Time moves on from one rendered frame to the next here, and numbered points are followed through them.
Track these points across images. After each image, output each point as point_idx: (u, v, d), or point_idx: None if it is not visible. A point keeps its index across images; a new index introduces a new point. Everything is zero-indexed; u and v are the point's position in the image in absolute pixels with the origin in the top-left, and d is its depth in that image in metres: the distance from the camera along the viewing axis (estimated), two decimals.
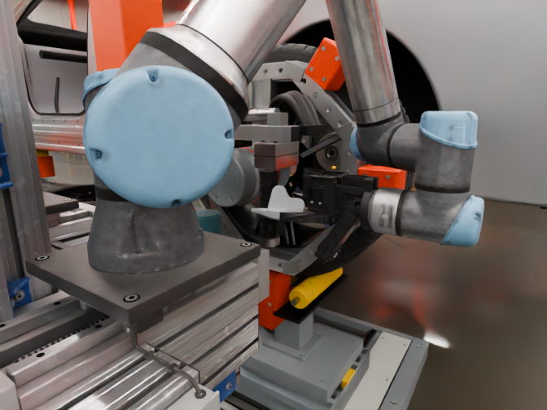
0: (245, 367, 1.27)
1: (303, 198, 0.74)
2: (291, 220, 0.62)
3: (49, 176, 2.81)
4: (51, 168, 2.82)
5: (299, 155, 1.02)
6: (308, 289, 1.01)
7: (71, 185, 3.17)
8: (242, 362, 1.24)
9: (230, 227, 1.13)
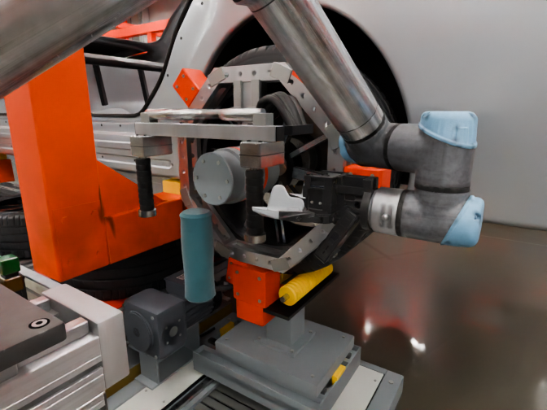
0: (237, 364, 1.29)
1: (300, 198, 0.73)
2: (290, 220, 0.63)
3: (7, 181, 2.61)
4: (10, 172, 2.62)
5: (288, 154, 1.04)
6: (298, 285, 1.03)
7: None
8: (234, 359, 1.26)
9: (222, 225, 1.15)
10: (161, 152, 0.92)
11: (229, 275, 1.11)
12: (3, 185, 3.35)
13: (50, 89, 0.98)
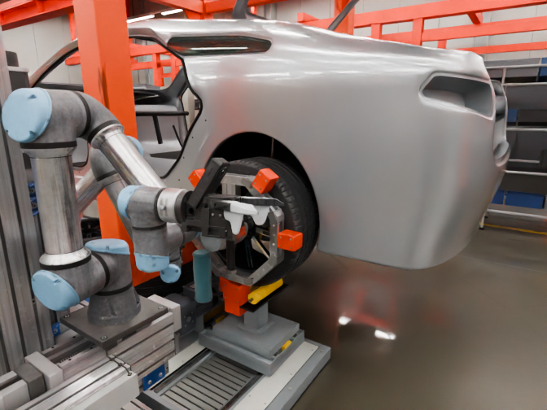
0: (225, 340, 2.09)
1: (264, 204, 0.78)
2: (220, 202, 0.68)
3: None
4: None
5: (253, 220, 1.84)
6: (259, 293, 1.84)
7: None
8: (224, 337, 2.06)
9: (216, 257, 1.95)
10: None
11: (220, 286, 1.92)
12: None
13: None
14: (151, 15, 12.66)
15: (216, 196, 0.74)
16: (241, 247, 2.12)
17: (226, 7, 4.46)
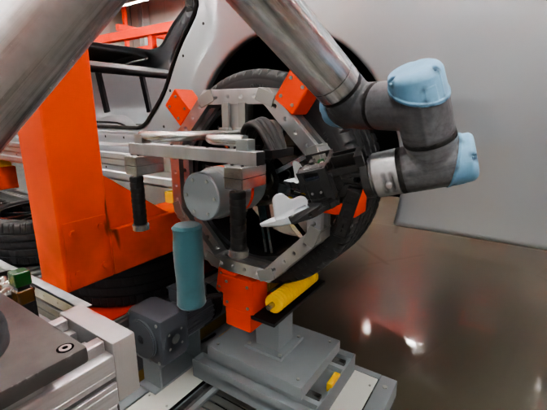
0: (235, 371, 1.33)
1: (295, 184, 0.74)
2: (303, 220, 0.63)
3: (11, 187, 2.66)
4: (15, 179, 2.67)
5: (274, 171, 1.10)
6: (283, 294, 1.10)
7: None
8: (225, 363, 1.32)
9: (212, 237, 1.21)
10: (154, 170, 0.98)
11: (220, 283, 1.18)
12: (6, 189, 3.40)
13: (59, 110, 1.03)
14: None
15: None
16: (251, 224, 1.37)
17: None
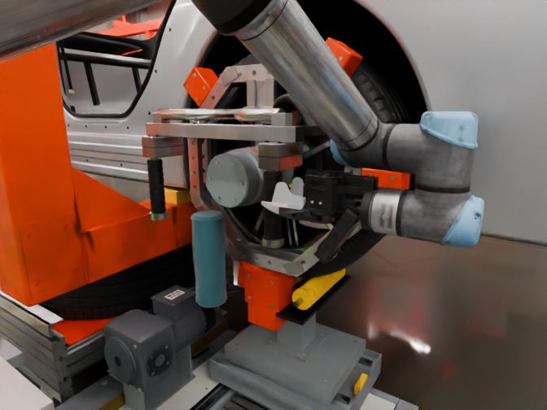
0: (255, 372, 1.25)
1: None
2: (287, 216, 0.65)
3: None
4: None
5: (302, 155, 1.01)
6: (312, 290, 1.01)
7: None
8: (244, 364, 1.23)
9: (233, 228, 1.12)
10: (173, 153, 0.90)
11: (241, 278, 1.09)
12: None
13: (12, 85, 0.84)
14: None
15: None
16: None
17: None
